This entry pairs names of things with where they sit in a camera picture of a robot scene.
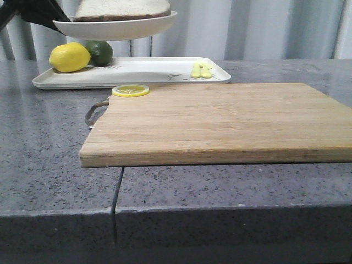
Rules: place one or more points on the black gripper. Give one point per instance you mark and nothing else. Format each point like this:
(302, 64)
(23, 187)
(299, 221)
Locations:
(41, 12)

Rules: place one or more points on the white bread slice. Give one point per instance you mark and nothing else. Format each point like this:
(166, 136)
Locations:
(97, 11)

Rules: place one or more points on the white round plate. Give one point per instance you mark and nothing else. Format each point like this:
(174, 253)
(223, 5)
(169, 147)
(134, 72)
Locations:
(116, 30)

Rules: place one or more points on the white bear-print tray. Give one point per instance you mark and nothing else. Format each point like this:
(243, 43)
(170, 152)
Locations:
(139, 70)

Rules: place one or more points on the yellow lemon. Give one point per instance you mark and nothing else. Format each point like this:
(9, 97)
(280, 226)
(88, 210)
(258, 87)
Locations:
(69, 57)

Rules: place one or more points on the green lime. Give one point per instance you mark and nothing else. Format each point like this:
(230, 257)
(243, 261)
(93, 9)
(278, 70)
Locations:
(101, 53)

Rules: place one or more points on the lemon slice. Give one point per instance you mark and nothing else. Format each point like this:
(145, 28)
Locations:
(130, 90)

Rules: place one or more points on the yellow plastic spoon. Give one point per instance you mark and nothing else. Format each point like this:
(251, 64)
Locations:
(205, 70)

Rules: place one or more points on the grey curtain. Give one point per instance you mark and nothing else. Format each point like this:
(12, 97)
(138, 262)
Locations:
(250, 30)

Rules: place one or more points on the wooden cutting board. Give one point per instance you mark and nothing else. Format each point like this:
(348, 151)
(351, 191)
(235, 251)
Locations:
(220, 124)

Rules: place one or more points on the metal cutting board handle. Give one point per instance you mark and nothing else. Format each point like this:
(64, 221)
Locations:
(91, 111)

